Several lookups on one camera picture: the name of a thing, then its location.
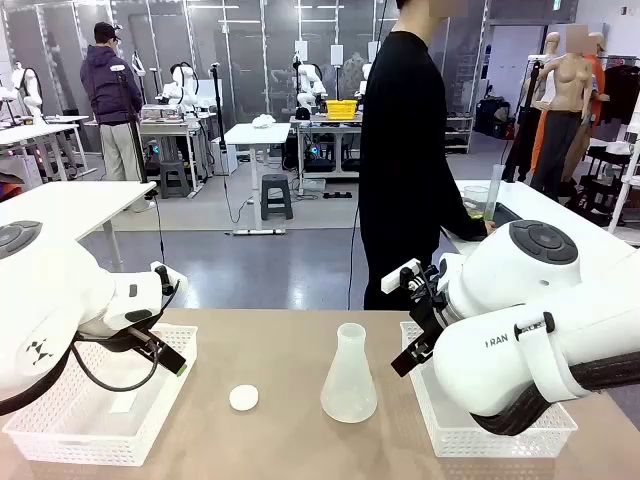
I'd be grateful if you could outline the grey plastic stool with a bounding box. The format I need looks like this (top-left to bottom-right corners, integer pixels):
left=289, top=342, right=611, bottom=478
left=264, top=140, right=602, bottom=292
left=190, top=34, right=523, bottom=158
left=260, top=173, right=295, bottom=223
left=158, top=160, right=192, bottom=200

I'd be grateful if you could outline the rack of black garments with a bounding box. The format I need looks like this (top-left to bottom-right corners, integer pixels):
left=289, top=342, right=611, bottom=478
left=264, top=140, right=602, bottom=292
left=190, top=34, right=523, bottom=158
left=597, top=52, right=640, bottom=127

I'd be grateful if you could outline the white round flask cap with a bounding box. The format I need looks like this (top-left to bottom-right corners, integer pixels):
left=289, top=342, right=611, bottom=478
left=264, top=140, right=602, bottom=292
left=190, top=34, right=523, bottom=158
left=229, top=384, right=260, bottom=412

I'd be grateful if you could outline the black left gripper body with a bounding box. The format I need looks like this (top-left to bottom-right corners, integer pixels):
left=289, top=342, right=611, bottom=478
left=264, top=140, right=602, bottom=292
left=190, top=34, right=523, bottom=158
left=124, top=327, right=169, bottom=357

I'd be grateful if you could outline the thick black right arm hose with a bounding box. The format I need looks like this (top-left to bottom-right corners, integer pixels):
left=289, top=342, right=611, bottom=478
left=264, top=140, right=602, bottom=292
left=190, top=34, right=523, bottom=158
left=469, top=349, right=640, bottom=437

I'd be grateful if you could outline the white perforated plastic basket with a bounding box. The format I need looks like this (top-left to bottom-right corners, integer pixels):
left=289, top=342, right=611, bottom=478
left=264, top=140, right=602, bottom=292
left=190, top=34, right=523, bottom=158
left=399, top=320, right=579, bottom=459
left=2, top=323, right=199, bottom=467

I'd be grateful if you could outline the grey frame workbench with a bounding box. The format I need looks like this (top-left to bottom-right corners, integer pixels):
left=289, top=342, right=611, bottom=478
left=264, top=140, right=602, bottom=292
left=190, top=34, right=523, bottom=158
left=288, top=111, right=364, bottom=197
left=138, top=102, right=219, bottom=194

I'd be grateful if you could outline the white desk with single leg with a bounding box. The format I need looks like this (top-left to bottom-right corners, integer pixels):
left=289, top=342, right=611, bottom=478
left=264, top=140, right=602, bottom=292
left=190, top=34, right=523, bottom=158
left=223, top=122, right=293, bottom=236

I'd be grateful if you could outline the person in purple hoodie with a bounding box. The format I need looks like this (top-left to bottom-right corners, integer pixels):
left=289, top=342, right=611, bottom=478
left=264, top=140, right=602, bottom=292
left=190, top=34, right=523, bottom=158
left=79, top=21, right=147, bottom=182

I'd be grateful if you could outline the white paper label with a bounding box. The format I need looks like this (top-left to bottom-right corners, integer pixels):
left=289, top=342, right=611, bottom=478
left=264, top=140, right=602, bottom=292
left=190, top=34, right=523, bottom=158
left=108, top=394, right=140, bottom=416

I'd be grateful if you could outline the black metal shelf cart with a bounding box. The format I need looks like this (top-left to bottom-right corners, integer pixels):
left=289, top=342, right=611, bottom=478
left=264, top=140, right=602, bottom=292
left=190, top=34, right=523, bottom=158
left=564, top=142, right=632, bottom=229

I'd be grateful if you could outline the clear measuring cylinder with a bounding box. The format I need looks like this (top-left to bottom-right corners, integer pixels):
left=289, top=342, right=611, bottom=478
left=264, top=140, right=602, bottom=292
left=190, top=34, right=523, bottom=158
left=483, top=164, right=502, bottom=224

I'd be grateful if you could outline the mannequin in orange clothes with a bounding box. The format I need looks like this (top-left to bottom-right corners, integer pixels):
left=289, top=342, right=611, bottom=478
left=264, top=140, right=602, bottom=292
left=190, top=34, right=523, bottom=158
left=529, top=31, right=612, bottom=174

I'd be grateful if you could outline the person's right forearm black sleeve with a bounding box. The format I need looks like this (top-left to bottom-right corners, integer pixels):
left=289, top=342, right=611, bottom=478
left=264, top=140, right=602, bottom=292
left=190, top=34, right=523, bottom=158
left=439, top=214, right=489, bottom=242

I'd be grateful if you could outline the black bags pile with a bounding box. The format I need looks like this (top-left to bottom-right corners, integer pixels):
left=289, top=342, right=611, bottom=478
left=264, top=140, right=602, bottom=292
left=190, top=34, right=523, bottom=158
left=473, top=96, right=512, bottom=140

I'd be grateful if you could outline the wooden shoe rack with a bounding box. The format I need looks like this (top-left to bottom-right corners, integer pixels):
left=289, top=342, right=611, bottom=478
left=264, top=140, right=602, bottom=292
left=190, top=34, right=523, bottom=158
left=443, top=113, right=474, bottom=155

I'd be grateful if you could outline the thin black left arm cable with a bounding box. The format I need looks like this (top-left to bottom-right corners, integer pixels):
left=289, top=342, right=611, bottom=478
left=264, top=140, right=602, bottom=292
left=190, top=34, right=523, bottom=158
left=71, top=299, right=181, bottom=392

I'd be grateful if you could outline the white mannequin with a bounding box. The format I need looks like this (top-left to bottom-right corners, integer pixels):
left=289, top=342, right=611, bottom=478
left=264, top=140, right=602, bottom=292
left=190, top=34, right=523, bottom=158
left=522, top=31, right=564, bottom=112

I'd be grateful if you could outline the beige bare mannequin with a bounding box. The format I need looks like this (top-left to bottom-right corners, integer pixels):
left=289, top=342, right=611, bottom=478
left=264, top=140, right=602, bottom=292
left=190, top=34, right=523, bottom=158
left=529, top=24, right=597, bottom=190

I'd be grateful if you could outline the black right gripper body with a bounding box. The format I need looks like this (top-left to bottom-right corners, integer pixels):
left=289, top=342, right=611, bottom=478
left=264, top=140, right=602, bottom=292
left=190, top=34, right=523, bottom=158
left=407, top=264, right=451, bottom=351

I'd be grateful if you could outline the black plastic tray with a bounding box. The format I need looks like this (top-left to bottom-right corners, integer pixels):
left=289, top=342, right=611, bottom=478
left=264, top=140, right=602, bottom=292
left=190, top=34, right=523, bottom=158
left=449, top=202, right=524, bottom=244

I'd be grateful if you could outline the white workbench table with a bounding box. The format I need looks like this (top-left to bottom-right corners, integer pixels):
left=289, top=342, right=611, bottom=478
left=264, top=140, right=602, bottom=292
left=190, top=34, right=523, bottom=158
left=0, top=114, right=91, bottom=182

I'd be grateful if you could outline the translucent conical flask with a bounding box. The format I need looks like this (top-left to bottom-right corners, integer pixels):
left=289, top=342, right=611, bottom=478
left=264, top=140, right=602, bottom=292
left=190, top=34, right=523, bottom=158
left=319, top=322, right=379, bottom=424

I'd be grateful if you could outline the person in black sweater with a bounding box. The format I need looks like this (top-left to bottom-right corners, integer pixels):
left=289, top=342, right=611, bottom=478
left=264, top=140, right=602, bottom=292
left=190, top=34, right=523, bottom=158
left=358, top=0, right=496, bottom=311

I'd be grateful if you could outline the yellow plastic crate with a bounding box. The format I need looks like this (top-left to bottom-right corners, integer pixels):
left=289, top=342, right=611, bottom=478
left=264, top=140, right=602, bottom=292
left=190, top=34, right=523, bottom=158
left=325, top=98, right=359, bottom=121

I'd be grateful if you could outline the clear plastic measuring beaker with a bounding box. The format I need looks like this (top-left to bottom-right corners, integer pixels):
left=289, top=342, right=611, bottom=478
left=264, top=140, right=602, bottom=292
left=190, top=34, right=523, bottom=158
left=463, top=185, right=492, bottom=219

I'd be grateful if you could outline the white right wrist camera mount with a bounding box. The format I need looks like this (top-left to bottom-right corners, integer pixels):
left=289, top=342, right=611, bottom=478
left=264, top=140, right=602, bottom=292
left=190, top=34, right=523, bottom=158
left=380, top=258, right=424, bottom=294

